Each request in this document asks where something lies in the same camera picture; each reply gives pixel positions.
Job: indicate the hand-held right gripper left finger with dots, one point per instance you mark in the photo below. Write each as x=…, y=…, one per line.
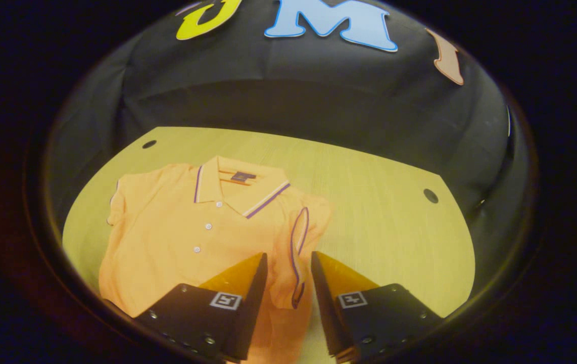
x=253, y=303

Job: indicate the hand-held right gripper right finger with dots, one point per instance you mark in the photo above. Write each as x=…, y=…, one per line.
x=324, y=313

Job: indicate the orange polo T-shirt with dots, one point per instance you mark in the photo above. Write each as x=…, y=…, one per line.
x=177, y=242

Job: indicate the black backdrop cloth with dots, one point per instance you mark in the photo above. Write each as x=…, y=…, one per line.
x=319, y=91

